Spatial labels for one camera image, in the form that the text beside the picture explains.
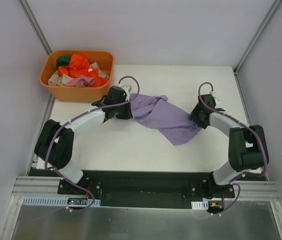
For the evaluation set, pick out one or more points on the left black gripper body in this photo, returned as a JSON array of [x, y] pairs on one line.
[[125, 110]]

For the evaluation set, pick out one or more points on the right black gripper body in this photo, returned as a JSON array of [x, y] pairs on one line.
[[197, 116]]

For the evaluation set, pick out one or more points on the purple t shirt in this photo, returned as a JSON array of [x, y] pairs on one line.
[[156, 112]]

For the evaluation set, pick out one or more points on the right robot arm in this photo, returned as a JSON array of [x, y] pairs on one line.
[[247, 148]]

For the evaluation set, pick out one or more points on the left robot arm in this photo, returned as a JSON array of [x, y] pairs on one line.
[[55, 143]]

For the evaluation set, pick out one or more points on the pink t shirt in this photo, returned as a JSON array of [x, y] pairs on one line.
[[82, 81]]

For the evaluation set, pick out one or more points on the orange plastic bin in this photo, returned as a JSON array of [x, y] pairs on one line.
[[105, 60]]

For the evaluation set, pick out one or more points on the orange t shirt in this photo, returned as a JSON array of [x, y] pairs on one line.
[[77, 65]]

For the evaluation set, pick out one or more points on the green t shirt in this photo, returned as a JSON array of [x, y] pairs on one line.
[[63, 61]]

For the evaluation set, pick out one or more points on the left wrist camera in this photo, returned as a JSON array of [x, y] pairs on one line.
[[127, 88]]

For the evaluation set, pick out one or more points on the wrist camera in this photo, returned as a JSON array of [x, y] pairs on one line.
[[217, 100], [127, 88]]

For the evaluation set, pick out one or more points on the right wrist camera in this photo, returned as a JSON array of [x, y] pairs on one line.
[[217, 100]]

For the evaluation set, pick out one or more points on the right white cable duct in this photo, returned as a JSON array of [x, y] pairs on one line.
[[199, 205]]

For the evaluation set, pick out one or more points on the white cable duct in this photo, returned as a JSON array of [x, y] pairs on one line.
[[60, 201], [199, 205]]

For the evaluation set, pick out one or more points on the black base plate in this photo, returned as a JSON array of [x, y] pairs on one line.
[[139, 189]]

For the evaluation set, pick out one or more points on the left aluminium frame post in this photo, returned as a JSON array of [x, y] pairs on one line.
[[35, 25]]

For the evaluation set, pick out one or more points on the aluminium frame post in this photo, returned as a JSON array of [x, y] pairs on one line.
[[257, 35], [35, 25]]

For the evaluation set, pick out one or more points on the right aluminium frame post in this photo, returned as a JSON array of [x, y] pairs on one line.
[[257, 35]]

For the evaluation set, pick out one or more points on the left white cable duct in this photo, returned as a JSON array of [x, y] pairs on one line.
[[60, 201]]

